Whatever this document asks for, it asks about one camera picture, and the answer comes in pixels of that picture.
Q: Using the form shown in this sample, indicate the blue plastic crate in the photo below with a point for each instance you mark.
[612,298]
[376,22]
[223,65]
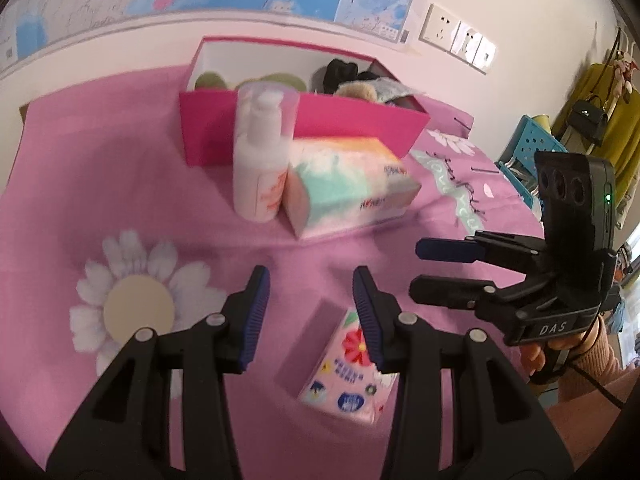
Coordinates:
[525,150]

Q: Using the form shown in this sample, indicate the beige plush toy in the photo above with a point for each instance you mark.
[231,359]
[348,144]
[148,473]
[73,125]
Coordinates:
[355,91]

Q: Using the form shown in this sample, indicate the black handbag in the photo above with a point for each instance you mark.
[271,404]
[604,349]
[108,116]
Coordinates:
[587,120]

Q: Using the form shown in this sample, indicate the person's right hand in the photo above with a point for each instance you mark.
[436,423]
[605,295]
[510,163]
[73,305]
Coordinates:
[532,360]

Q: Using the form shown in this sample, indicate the green plush toy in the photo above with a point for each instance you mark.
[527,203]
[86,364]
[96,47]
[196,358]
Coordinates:
[277,82]

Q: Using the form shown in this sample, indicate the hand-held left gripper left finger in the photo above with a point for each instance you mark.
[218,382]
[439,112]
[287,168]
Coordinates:
[255,310]

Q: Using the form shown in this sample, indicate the pink floral bedsheet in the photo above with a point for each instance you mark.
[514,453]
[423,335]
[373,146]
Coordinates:
[100,170]

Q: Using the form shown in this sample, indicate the pink cardboard box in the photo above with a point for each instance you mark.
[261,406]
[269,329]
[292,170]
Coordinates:
[340,120]

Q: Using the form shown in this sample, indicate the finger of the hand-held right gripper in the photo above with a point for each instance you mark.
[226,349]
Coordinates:
[445,250]
[440,290]

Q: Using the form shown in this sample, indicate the white wall socket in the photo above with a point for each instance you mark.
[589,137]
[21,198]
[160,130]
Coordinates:
[440,27]

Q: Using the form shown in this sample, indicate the person's right forearm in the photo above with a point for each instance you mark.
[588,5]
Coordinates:
[600,410]

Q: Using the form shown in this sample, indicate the blue patterned cloth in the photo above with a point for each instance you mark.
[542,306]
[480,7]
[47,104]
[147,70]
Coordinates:
[395,90]

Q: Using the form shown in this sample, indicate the black fuzzy cloth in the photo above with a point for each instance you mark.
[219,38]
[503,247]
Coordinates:
[337,72]

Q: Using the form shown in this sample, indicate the small floral tissue pack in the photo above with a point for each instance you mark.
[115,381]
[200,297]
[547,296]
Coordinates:
[345,385]

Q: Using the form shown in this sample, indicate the pastel tissue pack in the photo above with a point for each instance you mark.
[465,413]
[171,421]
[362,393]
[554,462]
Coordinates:
[345,185]

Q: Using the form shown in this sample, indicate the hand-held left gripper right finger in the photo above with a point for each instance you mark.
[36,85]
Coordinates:
[367,315]

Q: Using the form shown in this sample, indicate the yellow-green garment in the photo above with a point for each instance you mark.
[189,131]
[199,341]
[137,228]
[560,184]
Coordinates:
[625,125]

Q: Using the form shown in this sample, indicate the white wall sockets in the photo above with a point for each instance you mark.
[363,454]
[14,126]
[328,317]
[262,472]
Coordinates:
[475,47]

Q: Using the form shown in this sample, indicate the small hanging doll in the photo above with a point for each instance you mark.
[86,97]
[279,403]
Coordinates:
[625,65]

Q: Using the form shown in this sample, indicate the white pump bottle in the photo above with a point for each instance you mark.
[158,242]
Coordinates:
[257,175]

